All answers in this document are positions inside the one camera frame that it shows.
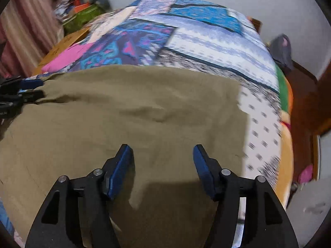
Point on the olive green pants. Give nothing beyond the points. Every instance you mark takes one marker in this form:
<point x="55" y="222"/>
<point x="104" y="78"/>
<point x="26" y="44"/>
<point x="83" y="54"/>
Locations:
<point x="116" y="124"/>

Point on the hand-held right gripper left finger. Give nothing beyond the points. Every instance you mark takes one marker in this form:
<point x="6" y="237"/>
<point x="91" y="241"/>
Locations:
<point x="119" y="171"/>

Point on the striped pink curtain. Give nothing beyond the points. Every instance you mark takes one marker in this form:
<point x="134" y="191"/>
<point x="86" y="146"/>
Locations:
<point x="23" y="28"/>

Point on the pink slipper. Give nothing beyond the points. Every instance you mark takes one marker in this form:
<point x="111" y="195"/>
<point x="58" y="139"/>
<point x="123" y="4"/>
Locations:
<point x="306" y="174"/>

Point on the patchwork printed blanket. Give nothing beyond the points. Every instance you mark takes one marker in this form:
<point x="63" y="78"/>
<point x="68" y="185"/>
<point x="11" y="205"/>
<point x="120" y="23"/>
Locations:
<point x="181" y="44"/>

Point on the wooden bed frame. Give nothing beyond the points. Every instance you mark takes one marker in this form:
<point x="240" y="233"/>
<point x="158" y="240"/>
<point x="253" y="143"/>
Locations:
<point x="302" y="87"/>

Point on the pile of colourful clothes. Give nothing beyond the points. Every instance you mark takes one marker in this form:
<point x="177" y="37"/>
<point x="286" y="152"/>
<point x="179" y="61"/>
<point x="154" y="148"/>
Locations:
<point x="80" y="7"/>

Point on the cardboard box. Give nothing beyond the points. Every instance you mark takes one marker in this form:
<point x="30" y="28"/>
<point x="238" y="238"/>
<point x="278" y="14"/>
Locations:
<point x="62" y="45"/>

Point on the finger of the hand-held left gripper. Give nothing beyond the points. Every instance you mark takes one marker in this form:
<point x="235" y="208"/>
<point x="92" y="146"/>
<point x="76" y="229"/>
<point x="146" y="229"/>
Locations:
<point x="33" y="95"/>
<point x="31" y="83"/>

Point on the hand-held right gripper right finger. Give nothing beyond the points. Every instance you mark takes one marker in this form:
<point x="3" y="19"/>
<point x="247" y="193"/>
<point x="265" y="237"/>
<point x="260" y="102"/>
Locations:
<point x="204" y="171"/>

